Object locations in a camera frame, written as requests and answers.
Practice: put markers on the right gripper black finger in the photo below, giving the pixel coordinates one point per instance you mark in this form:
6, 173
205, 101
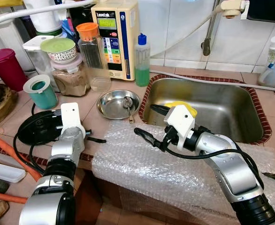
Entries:
149, 136
159, 109

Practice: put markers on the cream water ionizer machine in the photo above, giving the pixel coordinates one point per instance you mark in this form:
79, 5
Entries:
128, 47

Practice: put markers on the green soap bottle blue cap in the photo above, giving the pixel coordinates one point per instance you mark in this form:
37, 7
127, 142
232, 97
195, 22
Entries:
142, 72

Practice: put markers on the clear container white lid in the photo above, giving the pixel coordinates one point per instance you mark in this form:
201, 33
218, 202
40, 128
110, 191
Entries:
36, 63

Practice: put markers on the teal cup white lid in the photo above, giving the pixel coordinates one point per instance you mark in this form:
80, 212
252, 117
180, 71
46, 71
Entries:
43, 96

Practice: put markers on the clear jar orange lid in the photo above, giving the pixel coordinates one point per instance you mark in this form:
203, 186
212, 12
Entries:
95, 56

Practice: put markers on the wall tap with lever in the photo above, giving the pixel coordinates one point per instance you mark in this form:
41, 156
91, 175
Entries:
206, 47

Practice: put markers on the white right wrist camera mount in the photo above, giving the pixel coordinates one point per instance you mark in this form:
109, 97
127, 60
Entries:
179, 122

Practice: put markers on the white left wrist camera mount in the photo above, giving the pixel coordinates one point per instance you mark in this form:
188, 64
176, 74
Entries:
70, 117

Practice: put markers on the maroon plastic cup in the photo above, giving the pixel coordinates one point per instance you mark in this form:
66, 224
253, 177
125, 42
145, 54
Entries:
8, 72

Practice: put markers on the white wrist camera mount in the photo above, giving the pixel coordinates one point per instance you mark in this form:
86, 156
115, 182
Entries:
179, 122
70, 117

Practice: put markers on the black round kettle base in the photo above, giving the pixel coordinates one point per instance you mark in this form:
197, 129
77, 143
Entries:
39, 126

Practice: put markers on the clear bubble wrap sheet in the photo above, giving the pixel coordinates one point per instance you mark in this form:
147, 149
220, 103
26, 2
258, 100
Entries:
142, 173

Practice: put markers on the brown powder jar pink lid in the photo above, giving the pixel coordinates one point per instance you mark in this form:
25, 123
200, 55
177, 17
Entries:
71, 82

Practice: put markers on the white electric kettle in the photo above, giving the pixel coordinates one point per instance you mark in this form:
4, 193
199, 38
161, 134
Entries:
46, 18

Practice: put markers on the round steel plate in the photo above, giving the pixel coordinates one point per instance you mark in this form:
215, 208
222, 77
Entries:
111, 103

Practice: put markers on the white plastic tray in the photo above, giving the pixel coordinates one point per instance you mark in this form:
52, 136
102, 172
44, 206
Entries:
6, 172

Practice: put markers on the round wooden board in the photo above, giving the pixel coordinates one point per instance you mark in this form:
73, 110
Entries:
8, 112

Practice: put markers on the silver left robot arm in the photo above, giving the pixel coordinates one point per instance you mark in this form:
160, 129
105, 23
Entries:
64, 150

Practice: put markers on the small white pump bottle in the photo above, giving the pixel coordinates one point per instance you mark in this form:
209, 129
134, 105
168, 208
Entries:
273, 56

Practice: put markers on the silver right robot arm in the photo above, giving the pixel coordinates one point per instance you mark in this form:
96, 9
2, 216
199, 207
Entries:
231, 168

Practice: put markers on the black hanging pan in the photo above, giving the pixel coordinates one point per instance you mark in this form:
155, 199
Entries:
268, 9

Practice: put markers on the patterned bowl green lid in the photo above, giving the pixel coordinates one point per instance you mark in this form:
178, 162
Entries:
57, 46

